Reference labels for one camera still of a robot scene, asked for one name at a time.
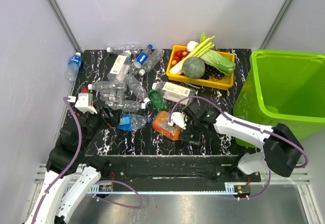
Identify blue label crushed bottle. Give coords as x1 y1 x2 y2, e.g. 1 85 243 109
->
118 114 152 132

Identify tea label clear bottle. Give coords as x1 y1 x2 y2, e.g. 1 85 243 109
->
152 82 196 102

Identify orange label bottle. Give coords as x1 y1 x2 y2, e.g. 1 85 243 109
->
152 111 181 141

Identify green plastic bottle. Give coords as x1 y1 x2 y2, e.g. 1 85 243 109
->
149 89 168 113

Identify red label bottle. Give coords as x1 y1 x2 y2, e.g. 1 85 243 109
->
81 88 89 93

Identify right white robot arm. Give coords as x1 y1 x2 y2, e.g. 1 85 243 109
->
171 101 304 181

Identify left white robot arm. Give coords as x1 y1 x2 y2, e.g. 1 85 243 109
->
26 107 120 223

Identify green plastic bin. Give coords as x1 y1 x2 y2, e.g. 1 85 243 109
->
233 50 324 140

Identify black label clear bottle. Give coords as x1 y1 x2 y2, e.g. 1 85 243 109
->
100 90 125 102

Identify clear bottle left horizontal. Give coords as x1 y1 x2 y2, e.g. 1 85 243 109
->
88 81 127 92

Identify black marble mat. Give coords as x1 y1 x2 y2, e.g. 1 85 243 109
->
72 48 257 156

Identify clear bottle center diagonal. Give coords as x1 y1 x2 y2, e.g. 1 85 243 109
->
124 74 151 105

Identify yellow plastic tray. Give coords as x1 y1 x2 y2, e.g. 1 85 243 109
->
166 45 234 90

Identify dark grape bunch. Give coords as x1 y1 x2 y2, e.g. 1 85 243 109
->
201 64 225 81

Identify green netted melon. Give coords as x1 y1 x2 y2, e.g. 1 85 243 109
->
182 57 205 79

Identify beige label clear bottle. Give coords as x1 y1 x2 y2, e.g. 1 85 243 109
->
107 50 131 82

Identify white radish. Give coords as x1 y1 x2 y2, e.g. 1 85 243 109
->
170 56 189 75

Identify napa cabbage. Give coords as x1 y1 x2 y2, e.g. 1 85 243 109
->
200 50 236 76

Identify Pepsi bottle on table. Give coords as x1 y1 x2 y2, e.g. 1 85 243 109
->
129 44 153 76

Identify red strawberries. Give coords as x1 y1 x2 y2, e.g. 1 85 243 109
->
171 50 188 66

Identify celery stalks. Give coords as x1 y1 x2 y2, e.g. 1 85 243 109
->
188 33 215 57

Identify white mushroom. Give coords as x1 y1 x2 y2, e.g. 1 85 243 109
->
186 41 199 53

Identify clear crushed bottle right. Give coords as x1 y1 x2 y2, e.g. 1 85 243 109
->
139 49 165 76

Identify clear bottle at back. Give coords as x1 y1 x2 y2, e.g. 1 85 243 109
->
106 44 142 54

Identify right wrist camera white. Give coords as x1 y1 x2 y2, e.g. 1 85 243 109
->
168 112 187 130

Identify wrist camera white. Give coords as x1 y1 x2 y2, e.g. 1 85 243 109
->
168 112 187 130
75 92 98 114

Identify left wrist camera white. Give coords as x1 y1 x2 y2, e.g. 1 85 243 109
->
75 92 98 114

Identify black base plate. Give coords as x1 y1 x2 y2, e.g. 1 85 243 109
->
101 155 261 183

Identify Pepsi bottle by wall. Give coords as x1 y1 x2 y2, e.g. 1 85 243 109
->
66 52 82 81

